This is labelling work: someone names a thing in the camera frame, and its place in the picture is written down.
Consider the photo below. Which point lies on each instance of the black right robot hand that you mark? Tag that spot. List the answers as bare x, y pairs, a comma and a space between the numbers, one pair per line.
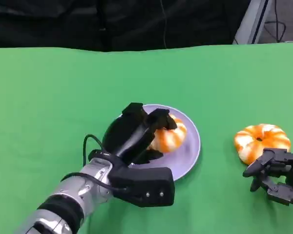
283, 168

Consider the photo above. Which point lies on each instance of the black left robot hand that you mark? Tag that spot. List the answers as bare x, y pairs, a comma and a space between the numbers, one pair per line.
127, 136

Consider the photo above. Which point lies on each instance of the green table cloth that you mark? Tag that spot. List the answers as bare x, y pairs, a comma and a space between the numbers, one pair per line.
146, 78

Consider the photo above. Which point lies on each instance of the lilac plate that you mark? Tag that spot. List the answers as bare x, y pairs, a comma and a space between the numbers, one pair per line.
188, 151

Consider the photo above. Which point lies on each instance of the black cloth backdrop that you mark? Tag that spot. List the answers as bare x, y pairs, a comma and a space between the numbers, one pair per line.
63, 24

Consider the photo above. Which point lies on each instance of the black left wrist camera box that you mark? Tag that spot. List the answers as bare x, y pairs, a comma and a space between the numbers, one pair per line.
146, 185

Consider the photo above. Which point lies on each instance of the grey metal frame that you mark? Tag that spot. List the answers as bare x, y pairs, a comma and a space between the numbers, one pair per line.
254, 22

